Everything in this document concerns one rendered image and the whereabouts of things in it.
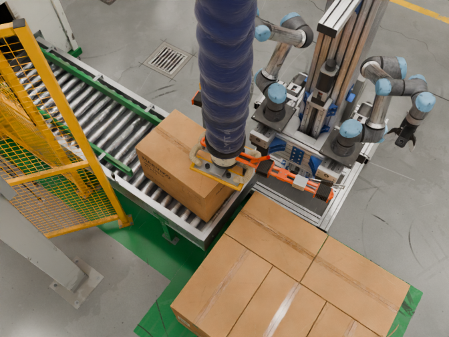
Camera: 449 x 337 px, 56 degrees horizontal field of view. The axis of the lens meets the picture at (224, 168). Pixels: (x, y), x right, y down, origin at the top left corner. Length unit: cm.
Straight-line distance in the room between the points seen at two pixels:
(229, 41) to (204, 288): 171
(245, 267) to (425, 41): 336
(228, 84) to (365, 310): 176
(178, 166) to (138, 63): 210
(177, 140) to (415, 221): 214
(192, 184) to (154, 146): 38
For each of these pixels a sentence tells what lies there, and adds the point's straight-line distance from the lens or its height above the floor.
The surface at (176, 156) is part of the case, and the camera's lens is 275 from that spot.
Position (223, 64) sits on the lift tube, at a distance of 172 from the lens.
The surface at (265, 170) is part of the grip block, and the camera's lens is 237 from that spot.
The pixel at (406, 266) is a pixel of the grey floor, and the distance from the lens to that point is 372.
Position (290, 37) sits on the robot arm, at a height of 172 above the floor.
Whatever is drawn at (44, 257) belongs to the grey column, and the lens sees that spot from 288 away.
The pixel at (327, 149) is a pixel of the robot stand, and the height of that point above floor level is 104.
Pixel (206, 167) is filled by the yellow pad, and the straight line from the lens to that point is 248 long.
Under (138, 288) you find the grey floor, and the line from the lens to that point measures 345.
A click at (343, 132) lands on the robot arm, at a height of 124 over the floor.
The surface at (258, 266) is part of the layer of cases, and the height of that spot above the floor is 54.
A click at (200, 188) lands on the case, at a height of 95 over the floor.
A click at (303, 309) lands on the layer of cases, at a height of 54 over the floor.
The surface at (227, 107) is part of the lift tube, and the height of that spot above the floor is 175.
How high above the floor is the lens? 329
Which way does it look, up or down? 61 degrees down
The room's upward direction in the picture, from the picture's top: straight up
